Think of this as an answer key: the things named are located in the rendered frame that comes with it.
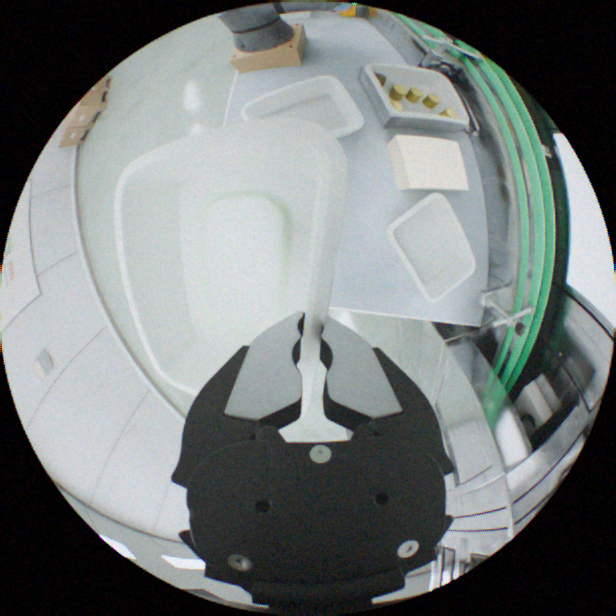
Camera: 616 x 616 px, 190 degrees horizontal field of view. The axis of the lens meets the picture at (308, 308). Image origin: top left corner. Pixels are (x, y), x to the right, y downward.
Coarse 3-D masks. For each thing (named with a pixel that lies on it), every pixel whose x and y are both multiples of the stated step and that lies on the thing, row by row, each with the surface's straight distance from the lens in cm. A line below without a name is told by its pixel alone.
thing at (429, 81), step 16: (368, 64) 55; (384, 64) 56; (400, 80) 62; (416, 80) 64; (432, 80) 66; (448, 80) 64; (384, 96) 48; (448, 96) 63; (400, 112) 47; (416, 112) 58; (432, 112) 61; (464, 112) 59
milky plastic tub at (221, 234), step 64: (256, 128) 11; (320, 128) 10; (128, 192) 19; (192, 192) 21; (256, 192) 17; (320, 192) 9; (128, 256) 19; (192, 256) 22; (256, 256) 18; (320, 256) 9; (192, 320) 26; (256, 320) 21; (320, 320) 11; (192, 384) 22
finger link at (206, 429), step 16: (240, 352) 9; (224, 368) 9; (240, 368) 9; (208, 384) 8; (224, 384) 8; (208, 400) 8; (224, 400) 8; (192, 416) 8; (208, 416) 7; (224, 416) 7; (192, 432) 7; (208, 432) 7; (224, 432) 7; (240, 432) 7; (256, 432) 7; (192, 448) 7; (208, 448) 7; (192, 464) 7; (176, 480) 7
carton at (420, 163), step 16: (400, 144) 45; (416, 144) 47; (432, 144) 49; (448, 144) 52; (400, 160) 46; (416, 160) 45; (432, 160) 47; (448, 160) 50; (400, 176) 47; (416, 176) 44; (432, 176) 46; (448, 176) 49; (464, 176) 52
